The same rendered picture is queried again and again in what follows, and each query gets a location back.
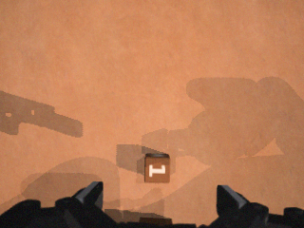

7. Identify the brown rectangular tray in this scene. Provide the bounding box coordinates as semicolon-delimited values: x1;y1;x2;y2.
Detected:
139;218;173;225

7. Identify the brown digit cube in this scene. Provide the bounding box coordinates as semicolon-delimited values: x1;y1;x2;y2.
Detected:
144;153;170;183

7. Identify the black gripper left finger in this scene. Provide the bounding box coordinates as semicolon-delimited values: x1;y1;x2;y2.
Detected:
0;181;132;228

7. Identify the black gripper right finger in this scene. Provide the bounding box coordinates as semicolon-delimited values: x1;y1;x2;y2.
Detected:
198;185;304;228

